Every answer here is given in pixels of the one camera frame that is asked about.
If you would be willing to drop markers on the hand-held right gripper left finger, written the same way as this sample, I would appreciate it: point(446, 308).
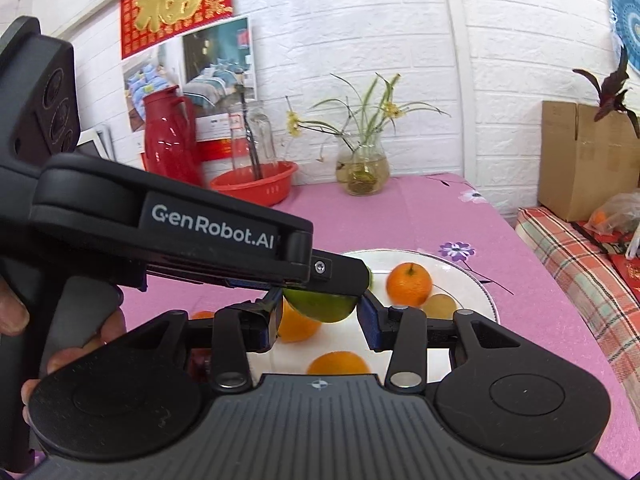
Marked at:
point(276, 317)

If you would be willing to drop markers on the clear plastic bag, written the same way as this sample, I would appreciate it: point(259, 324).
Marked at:
point(615, 215)

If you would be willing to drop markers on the green apple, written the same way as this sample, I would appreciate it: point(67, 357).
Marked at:
point(320, 307)

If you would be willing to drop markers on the white plate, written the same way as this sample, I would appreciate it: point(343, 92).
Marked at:
point(465, 280)

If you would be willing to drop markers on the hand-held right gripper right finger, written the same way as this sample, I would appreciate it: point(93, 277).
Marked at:
point(372, 325)

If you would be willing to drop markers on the wall calendar with bedding photos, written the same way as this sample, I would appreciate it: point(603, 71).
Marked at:
point(220, 60)

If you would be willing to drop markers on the red plastic basket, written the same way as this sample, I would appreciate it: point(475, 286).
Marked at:
point(260, 187)

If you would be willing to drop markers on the red thermos jug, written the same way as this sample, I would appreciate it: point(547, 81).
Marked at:
point(170, 150)

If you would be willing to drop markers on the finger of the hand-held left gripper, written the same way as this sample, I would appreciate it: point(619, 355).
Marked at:
point(340, 275)
point(250, 283)

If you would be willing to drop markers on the dark metal utensil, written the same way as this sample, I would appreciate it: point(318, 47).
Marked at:
point(252, 150)

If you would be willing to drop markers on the glass vase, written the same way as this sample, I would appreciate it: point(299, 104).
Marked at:
point(362, 175)

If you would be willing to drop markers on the white appliance with screen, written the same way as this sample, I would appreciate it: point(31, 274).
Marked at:
point(92, 142)

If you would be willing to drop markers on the person's left hand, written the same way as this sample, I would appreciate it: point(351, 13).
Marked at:
point(12, 315)

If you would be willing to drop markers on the large orange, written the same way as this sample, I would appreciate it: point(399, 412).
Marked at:
point(335, 364)
point(300, 327)

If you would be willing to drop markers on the small brown jujube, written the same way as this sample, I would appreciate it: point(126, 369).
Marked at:
point(440, 306)

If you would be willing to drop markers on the pink floral tablecloth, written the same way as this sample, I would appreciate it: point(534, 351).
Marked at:
point(525, 310)

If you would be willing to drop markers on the glass pitcher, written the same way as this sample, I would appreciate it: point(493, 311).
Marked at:
point(262, 135)

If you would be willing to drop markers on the yellow flowering plant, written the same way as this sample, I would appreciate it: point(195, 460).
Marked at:
point(294, 122)

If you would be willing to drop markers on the red packet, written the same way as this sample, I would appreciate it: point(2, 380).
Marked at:
point(627, 275)

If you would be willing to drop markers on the blue round wall decoration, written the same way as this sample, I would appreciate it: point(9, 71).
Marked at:
point(630, 25)

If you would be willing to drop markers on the cardboard box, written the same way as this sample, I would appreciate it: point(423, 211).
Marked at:
point(575, 160)

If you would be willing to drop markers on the purple leaf plant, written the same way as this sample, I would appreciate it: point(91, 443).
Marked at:
point(612, 90)

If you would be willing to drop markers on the plaid cloth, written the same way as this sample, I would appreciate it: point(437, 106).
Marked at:
point(575, 260)

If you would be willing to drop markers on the mandarin with stem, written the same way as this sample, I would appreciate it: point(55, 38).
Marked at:
point(407, 285)

